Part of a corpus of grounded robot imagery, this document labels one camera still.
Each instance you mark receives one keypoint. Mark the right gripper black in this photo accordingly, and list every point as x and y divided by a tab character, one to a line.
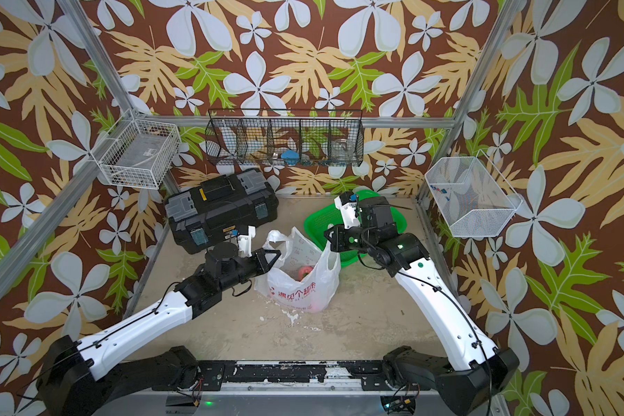
339	242

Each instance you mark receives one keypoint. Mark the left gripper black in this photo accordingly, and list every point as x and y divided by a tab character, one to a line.
262	264

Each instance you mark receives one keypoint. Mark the white plastic shopping bag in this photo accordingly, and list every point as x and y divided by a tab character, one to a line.
280	284

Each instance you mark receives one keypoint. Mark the pink peach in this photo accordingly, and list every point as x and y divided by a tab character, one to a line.
304	272

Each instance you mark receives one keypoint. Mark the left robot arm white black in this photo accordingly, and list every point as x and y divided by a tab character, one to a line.
80	377

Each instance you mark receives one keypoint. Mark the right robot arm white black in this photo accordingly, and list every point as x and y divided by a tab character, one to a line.
475	368

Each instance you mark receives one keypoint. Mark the green plastic perforated basket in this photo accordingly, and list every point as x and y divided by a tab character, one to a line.
320	221

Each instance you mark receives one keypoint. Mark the black tool case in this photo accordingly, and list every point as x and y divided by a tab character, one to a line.
220	209

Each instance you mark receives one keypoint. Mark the blue object in rear basket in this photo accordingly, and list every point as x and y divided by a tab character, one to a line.
290	157

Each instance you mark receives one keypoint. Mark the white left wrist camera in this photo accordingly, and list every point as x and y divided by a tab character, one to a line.
244	241

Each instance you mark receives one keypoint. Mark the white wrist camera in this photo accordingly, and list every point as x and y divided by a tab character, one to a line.
346	204
244	241

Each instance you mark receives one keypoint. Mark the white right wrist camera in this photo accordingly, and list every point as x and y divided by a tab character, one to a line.
346	204

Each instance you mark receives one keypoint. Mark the white wire basket right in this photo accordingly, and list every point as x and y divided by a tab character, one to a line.
474	198

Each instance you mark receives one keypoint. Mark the white wire basket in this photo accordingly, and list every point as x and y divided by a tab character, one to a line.
474	198
137	152

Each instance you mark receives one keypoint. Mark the black wire basket rear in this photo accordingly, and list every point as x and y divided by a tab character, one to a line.
322	137

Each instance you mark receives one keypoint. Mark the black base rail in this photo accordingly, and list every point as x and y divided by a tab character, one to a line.
220	376

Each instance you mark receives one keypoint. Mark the aluminium frame post right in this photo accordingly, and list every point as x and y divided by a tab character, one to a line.
454	126

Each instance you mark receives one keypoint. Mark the aluminium frame post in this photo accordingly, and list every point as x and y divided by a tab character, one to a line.
454	126
55	107

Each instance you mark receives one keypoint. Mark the white wire basket left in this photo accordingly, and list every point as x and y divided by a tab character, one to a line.
137	152

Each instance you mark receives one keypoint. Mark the aluminium frame post left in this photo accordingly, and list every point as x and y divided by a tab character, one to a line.
55	107

